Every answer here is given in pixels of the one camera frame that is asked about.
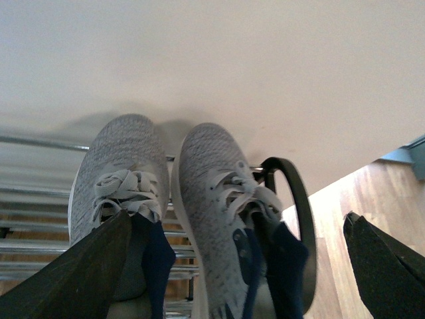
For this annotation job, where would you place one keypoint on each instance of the black metal shoe rack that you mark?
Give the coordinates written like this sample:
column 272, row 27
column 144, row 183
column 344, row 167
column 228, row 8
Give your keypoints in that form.
column 21, row 270

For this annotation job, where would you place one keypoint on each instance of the grey knit sneaker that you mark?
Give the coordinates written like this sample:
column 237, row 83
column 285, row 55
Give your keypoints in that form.
column 251, row 264
column 125, row 168

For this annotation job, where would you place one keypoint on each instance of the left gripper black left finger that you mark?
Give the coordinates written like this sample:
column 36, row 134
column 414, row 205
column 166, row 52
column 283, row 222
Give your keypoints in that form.
column 80, row 283

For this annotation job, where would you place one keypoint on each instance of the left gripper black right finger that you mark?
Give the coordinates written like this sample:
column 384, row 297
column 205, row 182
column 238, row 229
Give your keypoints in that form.
column 389, row 274

